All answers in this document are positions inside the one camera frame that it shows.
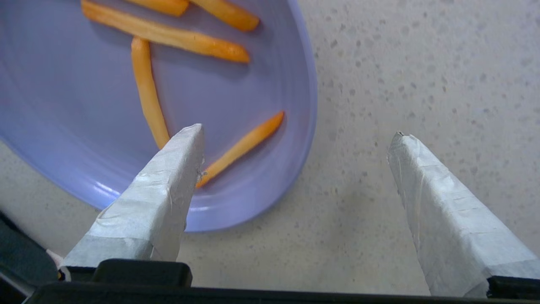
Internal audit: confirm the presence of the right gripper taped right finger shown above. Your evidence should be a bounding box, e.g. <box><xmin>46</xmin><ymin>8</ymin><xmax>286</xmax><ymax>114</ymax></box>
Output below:
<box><xmin>387</xmin><ymin>131</ymin><xmax>540</xmax><ymax>299</ymax></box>

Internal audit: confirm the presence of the purple plastic plate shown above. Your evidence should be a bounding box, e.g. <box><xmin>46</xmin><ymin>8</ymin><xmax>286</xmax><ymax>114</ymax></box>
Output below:
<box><xmin>0</xmin><ymin>0</ymin><xmax>318</xmax><ymax>233</ymax></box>

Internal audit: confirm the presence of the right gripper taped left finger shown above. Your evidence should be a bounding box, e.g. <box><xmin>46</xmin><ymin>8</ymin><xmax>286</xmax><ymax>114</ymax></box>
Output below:
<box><xmin>61</xmin><ymin>123</ymin><xmax>205</xmax><ymax>269</ymax></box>

